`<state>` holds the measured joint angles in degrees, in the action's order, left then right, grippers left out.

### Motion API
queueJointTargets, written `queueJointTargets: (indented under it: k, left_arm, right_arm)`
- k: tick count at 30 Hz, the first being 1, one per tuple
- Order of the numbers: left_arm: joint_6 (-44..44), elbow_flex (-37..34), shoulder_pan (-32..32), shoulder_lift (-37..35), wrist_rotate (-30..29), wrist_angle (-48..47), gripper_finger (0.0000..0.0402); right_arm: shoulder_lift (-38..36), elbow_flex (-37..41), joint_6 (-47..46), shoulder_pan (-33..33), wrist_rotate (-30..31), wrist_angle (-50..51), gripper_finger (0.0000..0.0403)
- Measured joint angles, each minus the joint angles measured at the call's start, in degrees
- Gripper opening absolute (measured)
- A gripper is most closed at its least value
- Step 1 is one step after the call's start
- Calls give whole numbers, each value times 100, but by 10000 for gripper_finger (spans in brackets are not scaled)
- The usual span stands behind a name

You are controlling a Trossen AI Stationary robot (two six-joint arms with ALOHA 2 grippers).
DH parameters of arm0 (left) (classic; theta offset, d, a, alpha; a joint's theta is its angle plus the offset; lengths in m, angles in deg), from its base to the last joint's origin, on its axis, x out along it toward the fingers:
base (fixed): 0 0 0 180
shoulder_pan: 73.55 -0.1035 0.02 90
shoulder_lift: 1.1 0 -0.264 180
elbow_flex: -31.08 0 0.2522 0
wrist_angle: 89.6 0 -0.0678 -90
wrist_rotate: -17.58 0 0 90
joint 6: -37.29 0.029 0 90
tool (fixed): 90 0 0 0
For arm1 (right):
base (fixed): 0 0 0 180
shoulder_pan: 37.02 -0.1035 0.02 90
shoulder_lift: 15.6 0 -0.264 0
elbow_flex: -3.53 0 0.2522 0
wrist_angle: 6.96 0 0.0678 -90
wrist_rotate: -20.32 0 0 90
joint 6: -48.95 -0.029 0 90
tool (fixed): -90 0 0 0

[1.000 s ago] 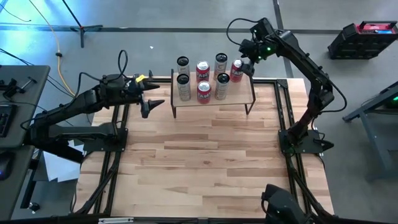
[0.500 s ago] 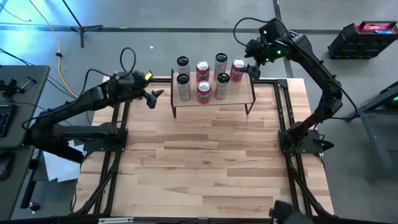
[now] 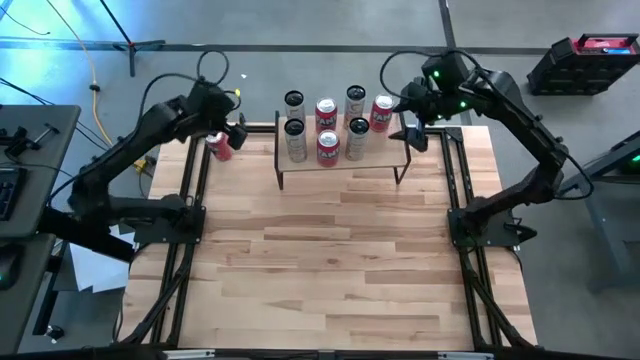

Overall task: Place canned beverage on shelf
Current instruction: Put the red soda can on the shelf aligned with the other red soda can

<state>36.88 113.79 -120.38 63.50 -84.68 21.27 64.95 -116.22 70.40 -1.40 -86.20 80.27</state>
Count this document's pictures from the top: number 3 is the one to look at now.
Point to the silver Celsius slim can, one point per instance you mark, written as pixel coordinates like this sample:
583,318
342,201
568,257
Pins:
354,107
295,111
357,147
296,147

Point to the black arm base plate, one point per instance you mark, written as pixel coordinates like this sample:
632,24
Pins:
170,235
492,240

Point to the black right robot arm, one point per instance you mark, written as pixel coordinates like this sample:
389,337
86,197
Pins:
525,125

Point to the grey desk with mouse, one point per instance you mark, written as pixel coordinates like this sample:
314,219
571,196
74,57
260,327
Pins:
25,310

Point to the black diagonal support beam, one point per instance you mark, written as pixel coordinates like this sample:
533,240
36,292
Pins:
95,246

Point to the black aluminium table frame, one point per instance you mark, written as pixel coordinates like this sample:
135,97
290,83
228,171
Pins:
260,129

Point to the black and red tool case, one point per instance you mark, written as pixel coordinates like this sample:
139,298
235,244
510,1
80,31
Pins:
565,75

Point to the grey desk with keyboard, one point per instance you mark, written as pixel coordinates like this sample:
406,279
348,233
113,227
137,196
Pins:
30,165

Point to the grey metal side table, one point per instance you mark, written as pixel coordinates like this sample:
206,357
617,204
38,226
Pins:
600,222

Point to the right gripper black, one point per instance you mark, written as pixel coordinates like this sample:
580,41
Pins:
440,106

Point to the black clamp tool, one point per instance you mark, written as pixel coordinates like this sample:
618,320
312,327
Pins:
20,140

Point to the device with green light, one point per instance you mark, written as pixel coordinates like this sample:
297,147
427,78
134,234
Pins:
634,162

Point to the black tripod stand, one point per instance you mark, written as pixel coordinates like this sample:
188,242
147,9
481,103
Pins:
132,62

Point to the black computer mouse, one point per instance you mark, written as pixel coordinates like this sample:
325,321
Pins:
9,267

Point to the black caster wheel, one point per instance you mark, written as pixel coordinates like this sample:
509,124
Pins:
55,332

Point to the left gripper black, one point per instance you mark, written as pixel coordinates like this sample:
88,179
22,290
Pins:
212,105

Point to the red Fanta soda can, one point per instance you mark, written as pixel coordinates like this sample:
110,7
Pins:
381,117
325,117
328,151
220,150

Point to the wooden shelf black metal legs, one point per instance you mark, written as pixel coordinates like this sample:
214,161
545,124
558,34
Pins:
387,150

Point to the white paper sheets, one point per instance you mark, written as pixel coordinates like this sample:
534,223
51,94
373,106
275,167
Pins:
95,270

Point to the small black clamp knob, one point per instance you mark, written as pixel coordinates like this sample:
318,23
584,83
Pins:
242,119

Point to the yellow and black plug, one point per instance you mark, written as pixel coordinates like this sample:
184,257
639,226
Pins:
141,164

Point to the silver metal bracket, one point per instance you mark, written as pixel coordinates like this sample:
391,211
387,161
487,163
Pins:
465,356
187,354

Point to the black keyboard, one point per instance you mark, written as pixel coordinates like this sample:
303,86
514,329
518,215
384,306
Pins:
10,192

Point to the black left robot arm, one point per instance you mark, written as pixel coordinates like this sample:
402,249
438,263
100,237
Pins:
130,147

